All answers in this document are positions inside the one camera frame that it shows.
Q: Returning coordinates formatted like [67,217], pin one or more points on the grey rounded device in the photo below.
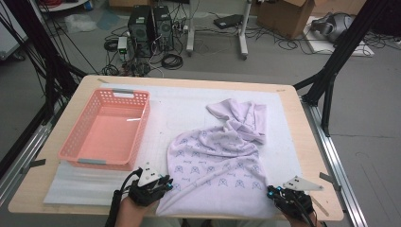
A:
[334,26]

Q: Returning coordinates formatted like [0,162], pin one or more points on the white floor board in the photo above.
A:
[362,50]

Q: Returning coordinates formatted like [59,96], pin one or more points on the aluminium rail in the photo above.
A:
[19,157]
[350,201]

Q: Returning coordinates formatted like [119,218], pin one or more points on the white cabinet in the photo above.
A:
[9,38]

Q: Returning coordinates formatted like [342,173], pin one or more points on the flat black device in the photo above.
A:
[228,21]

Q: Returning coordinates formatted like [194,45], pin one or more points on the small white device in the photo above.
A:
[122,44]

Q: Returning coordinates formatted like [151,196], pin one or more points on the white grid mat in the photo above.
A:
[176,104]

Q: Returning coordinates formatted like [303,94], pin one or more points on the thin wooden stick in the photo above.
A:
[321,208]

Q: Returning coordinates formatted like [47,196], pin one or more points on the lilac printed cloth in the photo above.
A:
[214,170]

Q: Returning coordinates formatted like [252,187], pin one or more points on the black computer tower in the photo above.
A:
[140,28]
[164,28]

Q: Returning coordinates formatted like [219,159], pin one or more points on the black metal frame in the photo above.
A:
[39,41]
[343,47]

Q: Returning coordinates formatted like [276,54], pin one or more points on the person's right hand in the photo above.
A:
[302,223]

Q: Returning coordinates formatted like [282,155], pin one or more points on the person's left hand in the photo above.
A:
[134,216]

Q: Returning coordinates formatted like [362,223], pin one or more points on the white stand leg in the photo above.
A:
[190,31]
[243,34]

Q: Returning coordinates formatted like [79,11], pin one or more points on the clear plastic bag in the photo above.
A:
[78,22]

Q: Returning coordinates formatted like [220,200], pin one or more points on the pink plastic basket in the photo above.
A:
[104,135]

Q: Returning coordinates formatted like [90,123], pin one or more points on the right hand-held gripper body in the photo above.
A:
[294,203]

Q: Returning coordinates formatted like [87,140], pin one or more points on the grey metal bracket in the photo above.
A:
[33,164]
[329,179]

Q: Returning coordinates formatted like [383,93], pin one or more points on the brown cardboard box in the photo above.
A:
[283,19]
[129,3]
[340,6]

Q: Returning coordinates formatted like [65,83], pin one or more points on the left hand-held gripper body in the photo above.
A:
[146,194]

